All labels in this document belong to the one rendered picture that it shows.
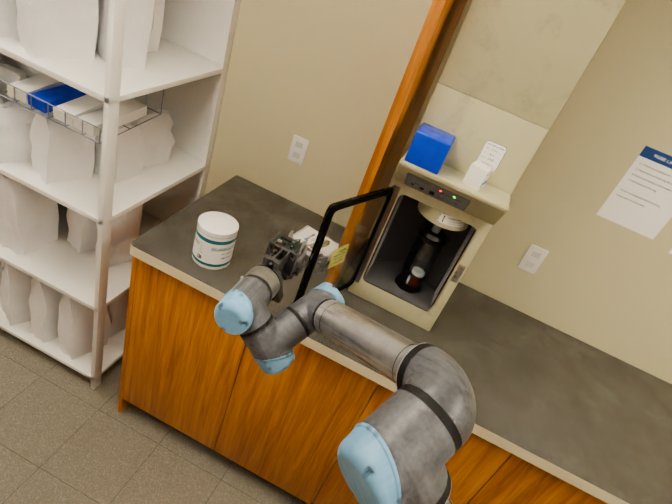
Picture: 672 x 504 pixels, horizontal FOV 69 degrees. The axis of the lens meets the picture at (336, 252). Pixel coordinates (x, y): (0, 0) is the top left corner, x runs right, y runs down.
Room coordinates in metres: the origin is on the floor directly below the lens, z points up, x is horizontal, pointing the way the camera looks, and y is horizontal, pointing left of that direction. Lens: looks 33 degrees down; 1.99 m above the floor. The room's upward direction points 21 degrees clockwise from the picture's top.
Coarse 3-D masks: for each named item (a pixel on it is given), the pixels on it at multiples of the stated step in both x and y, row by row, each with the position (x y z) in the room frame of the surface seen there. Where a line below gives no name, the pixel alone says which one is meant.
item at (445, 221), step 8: (424, 208) 1.43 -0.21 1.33; (432, 208) 1.42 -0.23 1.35; (424, 216) 1.41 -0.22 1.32; (432, 216) 1.40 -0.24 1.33; (440, 216) 1.40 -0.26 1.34; (448, 216) 1.40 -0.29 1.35; (440, 224) 1.39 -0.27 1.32; (448, 224) 1.39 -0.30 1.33; (456, 224) 1.40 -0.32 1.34; (464, 224) 1.43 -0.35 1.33
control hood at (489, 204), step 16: (400, 160) 1.29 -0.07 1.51; (400, 176) 1.34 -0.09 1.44; (432, 176) 1.27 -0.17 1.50; (448, 176) 1.30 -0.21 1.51; (464, 176) 1.35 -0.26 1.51; (464, 192) 1.26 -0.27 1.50; (480, 192) 1.28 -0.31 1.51; (496, 192) 1.32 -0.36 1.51; (480, 208) 1.28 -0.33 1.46; (496, 208) 1.25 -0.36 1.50
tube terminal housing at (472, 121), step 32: (448, 96) 1.39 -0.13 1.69; (448, 128) 1.39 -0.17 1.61; (480, 128) 1.38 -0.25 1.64; (512, 128) 1.37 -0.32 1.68; (544, 128) 1.36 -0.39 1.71; (448, 160) 1.38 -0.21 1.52; (512, 160) 1.36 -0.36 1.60; (416, 192) 1.39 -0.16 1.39; (480, 224) 1.36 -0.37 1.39; (352, 288) 1.40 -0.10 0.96; (448, 288) 1.36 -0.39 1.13; (416, 320) 1.36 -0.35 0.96
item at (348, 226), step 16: (352, 208) 1.21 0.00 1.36; (368, 208) 1.29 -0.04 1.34; (336, 224) 1.17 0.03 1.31; (352, 224) 1.24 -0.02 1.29; (368, 224) 1.32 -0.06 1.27; (336, 240) 1.20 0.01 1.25; (352, 240) 1.27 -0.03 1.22; (336, 256) 1.23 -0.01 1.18; (352, 256) 1.31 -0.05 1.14; (304, 272) 1.12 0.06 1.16; (336, 272) 1.26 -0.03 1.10; (352, 272) 1.35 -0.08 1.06
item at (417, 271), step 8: (416, 240) 1.45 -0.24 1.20; (416, 248) 1.44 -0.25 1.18; (424, 248) 1.42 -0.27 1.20; (432, 248) 1.42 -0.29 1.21; (440, 248) 1.44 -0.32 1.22; (408, 256) 1.45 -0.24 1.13; (416, 256) 1.43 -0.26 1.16; (424, 256) 1.42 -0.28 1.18; (432, 256) 1.43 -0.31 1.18; (408, 264) 1.44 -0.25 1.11; (416, 264) 1.42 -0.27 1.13; (424, 264) 1.42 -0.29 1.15; (432, 264) 1.45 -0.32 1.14; (400, 272) 1.45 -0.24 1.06; (408, 272) 1.43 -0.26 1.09; (416, 272) 1.42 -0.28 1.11; (424, 272) 1.43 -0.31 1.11; (408, 280) 1.42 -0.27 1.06; (416, 280) 1.42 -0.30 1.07
